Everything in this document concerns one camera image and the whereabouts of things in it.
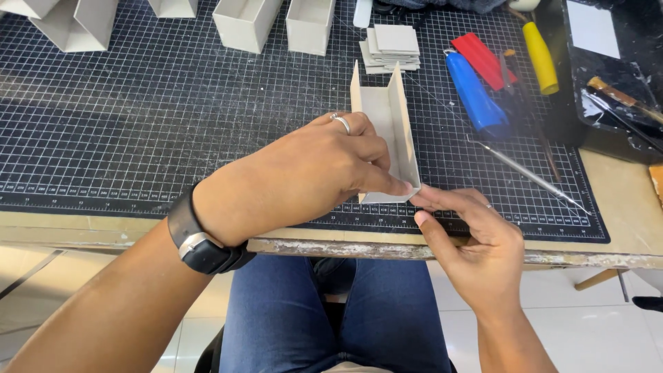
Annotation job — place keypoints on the person's left hand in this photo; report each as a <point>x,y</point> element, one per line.
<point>290,181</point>

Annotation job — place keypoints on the person's right hand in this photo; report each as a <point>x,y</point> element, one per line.
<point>481,254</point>

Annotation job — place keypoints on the unfinished grey cardboard box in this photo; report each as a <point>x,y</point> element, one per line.
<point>380,109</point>

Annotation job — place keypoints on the thin metal spatula tool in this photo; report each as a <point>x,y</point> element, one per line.
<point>528,173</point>

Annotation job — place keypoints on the black wristwatch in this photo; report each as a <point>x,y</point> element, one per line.
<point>199,248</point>

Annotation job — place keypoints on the wooden table leg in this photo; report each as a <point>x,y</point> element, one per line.
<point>595,279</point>

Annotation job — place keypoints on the black gridded cutting mat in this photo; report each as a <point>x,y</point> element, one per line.
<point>181,114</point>

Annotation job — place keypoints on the person's blue jeans legs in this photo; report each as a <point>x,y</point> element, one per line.
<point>279,321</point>

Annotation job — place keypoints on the thin brown wooden tool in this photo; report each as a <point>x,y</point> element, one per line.
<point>533,119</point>

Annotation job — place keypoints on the stack of grey cardboard squares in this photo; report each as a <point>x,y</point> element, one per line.
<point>393,44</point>

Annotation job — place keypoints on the black shoe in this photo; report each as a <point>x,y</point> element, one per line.
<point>650,303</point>

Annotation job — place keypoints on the white plastic tube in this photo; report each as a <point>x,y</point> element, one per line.
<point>362,13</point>

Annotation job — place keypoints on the orange wooden block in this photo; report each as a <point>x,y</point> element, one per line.
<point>658,184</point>

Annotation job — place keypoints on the red utility cutter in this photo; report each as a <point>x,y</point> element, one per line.
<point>479,57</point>

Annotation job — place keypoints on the black tray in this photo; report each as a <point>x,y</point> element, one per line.
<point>621,103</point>

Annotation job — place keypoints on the dark cloth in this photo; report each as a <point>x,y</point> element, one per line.
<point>440,5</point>

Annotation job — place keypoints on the white paper sheet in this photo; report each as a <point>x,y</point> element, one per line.
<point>593,28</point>

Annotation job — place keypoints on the white round container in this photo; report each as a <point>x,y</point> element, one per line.
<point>524,4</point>

